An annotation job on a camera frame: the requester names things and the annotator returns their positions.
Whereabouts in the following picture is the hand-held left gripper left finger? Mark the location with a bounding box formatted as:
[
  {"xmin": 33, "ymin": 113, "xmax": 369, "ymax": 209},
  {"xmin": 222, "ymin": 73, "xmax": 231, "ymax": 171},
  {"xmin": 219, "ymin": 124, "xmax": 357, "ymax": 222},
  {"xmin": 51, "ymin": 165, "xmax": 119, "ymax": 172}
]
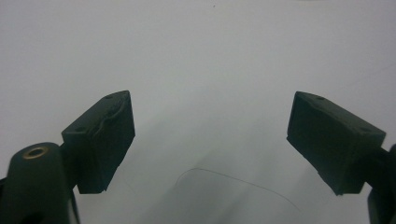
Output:
[{"xmin": 61, "ymin": 90, "xmax": 136, "ymax": 195}]

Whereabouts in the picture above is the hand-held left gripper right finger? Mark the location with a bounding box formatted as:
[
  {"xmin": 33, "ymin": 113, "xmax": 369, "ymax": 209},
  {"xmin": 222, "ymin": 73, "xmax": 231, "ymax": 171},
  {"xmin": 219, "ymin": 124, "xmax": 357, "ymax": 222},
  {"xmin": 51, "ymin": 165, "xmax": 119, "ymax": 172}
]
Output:
[{"xmin": 286, "ymin": 91, "xmax": 388, "ymax": 197}]

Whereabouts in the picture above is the thin dark hair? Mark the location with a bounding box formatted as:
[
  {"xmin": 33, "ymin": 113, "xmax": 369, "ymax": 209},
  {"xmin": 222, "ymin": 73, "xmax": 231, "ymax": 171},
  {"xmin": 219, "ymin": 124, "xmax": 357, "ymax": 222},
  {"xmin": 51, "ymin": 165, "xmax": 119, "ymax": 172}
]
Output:
[{"xmin": 175, "ymin": 167, "xmax": 302, "ymax": 213}]

